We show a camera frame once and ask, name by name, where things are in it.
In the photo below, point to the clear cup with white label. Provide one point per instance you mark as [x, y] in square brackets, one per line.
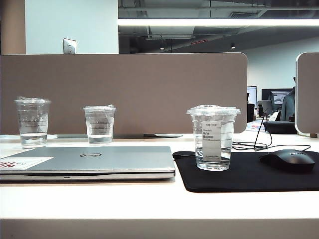
[211, 139]

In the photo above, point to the short clear plastic cup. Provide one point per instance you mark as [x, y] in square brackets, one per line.
[99, 124]

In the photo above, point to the silver Dell laptop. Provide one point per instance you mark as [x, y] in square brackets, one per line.
[112, 159]

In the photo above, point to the tall clear plastic cup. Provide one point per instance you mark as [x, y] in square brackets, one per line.
[31, 119]

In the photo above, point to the red ceiling sign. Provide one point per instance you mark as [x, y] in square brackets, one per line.
[199, 42]

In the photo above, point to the black office chair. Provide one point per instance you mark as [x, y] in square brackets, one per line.
[250, 113]

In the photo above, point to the white-screen computer monitor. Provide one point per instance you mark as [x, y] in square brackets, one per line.
[252, 97]

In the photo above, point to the black mouse pad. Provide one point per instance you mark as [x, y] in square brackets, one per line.
[244, 176]

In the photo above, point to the black ceiling spotlight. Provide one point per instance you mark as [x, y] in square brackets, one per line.
[233, 45]

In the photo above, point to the white ceiling light strip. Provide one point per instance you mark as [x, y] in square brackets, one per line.
[199, 22]

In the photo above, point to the black pouch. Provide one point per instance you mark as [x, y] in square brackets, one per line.
[279, 127]

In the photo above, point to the dark computer monitor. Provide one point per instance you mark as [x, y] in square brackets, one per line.
[277, 98]

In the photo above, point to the person in grey jacket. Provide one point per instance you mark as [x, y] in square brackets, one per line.
[289, 107]

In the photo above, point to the black computer mouse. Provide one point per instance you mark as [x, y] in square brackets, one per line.
[286, 159]

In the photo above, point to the narrow brown desk divider panel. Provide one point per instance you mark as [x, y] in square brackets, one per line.
[309, 94]

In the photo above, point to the metal wall switch plate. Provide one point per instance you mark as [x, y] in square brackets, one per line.
[69, 46]

